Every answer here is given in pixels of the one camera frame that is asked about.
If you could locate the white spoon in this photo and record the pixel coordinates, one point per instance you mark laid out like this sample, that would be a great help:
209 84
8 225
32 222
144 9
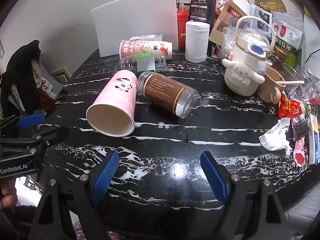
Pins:
291 82

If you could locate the woven straw hat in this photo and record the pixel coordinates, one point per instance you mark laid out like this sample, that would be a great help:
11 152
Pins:
271 1

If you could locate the cream cartoon water bottle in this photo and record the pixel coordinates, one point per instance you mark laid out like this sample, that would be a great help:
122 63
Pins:
246 62

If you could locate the red candy wrapper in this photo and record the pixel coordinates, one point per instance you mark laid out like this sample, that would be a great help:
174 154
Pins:
288 107

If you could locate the person's left hand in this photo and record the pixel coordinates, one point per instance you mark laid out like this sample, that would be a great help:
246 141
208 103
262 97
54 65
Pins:
8 195

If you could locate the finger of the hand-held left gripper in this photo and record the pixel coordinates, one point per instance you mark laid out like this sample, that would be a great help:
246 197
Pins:
53 135
28 121

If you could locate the white board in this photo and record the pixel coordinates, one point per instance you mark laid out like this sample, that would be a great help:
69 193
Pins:
135 22

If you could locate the pink paper cup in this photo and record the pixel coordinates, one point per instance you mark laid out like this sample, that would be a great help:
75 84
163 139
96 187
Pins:
115 105

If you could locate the brown paper box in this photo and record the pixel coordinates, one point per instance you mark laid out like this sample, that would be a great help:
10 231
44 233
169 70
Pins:
228 20

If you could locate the pink printed cup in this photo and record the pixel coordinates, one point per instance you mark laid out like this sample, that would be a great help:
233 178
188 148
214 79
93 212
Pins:
145 50

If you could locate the clear jar with green label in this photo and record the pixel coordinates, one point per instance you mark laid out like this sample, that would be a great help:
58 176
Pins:
142 63

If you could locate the crumpled white tissue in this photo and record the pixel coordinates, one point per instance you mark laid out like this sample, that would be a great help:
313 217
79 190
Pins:
276 137

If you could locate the black coffee bag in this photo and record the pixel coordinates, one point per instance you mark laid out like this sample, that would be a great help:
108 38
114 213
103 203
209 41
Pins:
200 2

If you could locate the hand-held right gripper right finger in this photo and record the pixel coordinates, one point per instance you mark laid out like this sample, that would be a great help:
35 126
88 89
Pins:
215 177

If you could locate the red bottle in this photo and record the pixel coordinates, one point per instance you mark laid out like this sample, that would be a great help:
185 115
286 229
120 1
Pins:
181 27

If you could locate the black cloth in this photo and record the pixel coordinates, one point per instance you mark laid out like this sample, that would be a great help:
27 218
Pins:
21 77

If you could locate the pink snack wrapper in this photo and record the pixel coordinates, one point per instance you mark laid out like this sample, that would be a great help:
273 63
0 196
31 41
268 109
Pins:
300 150

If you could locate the blue and white packet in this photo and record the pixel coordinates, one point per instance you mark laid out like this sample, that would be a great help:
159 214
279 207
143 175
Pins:
315 140

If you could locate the white and green snack bag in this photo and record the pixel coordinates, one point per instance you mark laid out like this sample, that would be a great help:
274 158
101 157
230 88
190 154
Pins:
286 31

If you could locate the white toilet paper roll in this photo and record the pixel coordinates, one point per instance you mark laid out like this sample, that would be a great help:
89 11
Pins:
196 41

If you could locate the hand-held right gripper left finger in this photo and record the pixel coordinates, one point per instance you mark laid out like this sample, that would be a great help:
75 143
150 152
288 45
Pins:
106 177

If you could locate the clear jar with brown label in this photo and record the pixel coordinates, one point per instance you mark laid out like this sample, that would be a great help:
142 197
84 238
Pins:
167 93

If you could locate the beige mug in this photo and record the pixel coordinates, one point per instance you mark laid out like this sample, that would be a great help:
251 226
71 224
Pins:
270 87

